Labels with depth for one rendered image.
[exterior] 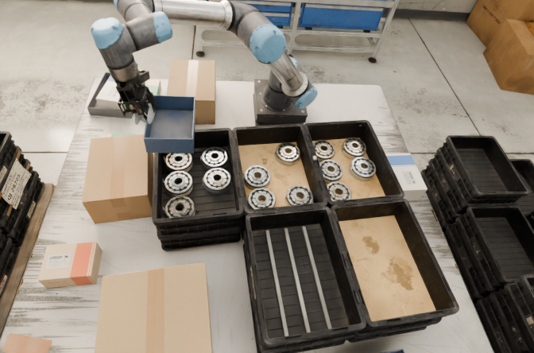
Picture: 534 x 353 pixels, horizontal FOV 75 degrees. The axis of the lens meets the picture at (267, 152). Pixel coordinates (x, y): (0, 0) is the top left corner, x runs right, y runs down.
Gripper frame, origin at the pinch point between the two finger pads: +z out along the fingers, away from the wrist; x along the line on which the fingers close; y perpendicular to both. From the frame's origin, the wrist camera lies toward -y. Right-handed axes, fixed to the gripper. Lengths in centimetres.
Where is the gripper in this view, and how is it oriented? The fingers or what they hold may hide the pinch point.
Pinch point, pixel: (148, 118)
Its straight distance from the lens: 122.0
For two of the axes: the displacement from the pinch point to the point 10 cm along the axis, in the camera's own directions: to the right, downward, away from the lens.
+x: 10.0, -0.6, 0.0
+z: 0.4, 6.3, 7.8
